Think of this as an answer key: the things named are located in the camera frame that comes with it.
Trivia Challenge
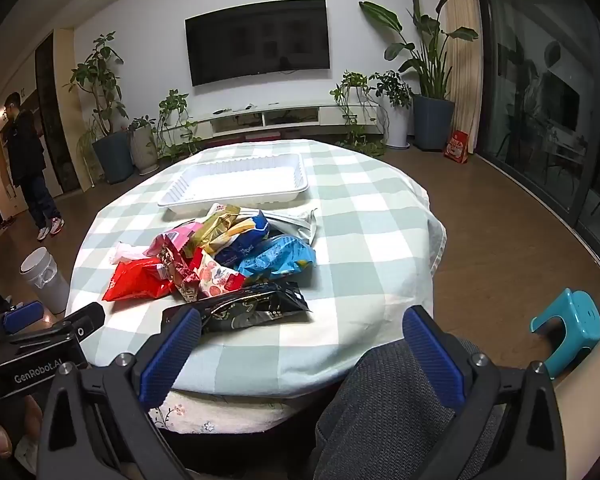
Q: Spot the wall television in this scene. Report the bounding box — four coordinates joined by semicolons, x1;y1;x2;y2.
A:
185;0;331;87

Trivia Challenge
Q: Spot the bushy plant in tall pot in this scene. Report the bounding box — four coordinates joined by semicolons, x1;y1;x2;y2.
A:
370;71;413;150

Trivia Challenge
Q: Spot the white television cabinet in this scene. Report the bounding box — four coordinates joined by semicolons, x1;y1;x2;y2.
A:
157;104;386;142

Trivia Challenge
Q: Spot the white packet with red label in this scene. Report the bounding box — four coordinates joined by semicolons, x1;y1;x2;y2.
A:
260;208;320;243

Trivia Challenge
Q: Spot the trailing vine plant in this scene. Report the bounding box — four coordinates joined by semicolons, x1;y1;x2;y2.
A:
155;90;203;161

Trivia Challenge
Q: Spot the white plastic bucket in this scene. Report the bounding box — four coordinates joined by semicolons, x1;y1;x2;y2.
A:
20;247;72;316

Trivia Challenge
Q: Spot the glass sliding door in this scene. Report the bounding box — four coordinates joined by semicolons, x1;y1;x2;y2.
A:
475;0;600;273

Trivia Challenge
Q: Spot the large-leaf plant in square pot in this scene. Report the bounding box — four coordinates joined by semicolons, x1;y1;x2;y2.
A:
359;0;481;152

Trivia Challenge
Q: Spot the red snack packet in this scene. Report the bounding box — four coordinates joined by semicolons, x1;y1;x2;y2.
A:
101;258;176;302

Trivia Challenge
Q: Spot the teal plastic stool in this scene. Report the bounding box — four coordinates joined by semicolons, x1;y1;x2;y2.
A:
530;288;600;381

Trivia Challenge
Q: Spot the red white fruit-print packet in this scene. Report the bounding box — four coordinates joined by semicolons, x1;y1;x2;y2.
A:
190;247;248;301

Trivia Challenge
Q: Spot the red paper bag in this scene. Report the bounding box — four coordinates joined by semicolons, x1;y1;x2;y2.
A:
444;130;470;164

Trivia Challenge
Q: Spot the green white checked tablecloth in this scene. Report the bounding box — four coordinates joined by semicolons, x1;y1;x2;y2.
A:
65;139;448;401

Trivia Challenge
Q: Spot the brown patterned snack packet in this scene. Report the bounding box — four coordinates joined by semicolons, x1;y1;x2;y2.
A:
146;232;201;303

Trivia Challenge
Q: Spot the light blue snack packet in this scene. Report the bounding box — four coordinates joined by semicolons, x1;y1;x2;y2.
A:
235;235;317;286

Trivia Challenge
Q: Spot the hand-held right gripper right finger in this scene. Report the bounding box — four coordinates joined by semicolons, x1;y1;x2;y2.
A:
401;305;567;480

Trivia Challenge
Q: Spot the pink snack packet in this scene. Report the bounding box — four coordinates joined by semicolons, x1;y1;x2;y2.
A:
165;223;206;253

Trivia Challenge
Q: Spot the small plant in white pot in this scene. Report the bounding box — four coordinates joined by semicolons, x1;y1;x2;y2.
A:
127;115;161;176

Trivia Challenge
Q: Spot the person's left hand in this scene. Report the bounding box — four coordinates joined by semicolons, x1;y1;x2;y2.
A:
0;394;43;466

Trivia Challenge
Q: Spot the long white pink packet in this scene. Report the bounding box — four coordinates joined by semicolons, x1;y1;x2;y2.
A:
109;241;151;266

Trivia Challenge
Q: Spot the beige curtain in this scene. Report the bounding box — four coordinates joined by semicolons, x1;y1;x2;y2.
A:
440;0;483;153

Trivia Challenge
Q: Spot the person's leg in grey trousers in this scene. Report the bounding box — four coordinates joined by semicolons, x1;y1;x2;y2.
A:
314;337;513;480

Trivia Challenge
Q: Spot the floral cloth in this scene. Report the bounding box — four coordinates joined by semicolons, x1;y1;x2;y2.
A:
147;390;293;433

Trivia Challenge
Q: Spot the white plastic tray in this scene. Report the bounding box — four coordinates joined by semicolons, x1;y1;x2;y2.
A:
157;152;311;209

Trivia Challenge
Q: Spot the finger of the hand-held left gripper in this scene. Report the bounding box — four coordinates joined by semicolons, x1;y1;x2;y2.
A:
0;301;45;343
7;302;106;347

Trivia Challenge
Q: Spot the hanging pothos plant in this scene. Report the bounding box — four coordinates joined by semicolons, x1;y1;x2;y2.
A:
330;71;383;157

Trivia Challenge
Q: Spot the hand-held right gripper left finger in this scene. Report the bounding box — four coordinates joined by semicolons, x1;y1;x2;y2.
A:
37;305;203;480

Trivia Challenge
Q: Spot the black snack packet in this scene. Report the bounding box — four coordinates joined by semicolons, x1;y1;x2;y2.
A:
161;280;312;336

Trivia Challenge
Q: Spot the gold snack packet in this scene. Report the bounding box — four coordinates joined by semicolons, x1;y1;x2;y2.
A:
185;203;243;256

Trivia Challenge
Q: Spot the leafy tree in dark pot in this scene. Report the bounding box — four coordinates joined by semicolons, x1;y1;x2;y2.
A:
67;32;133;184

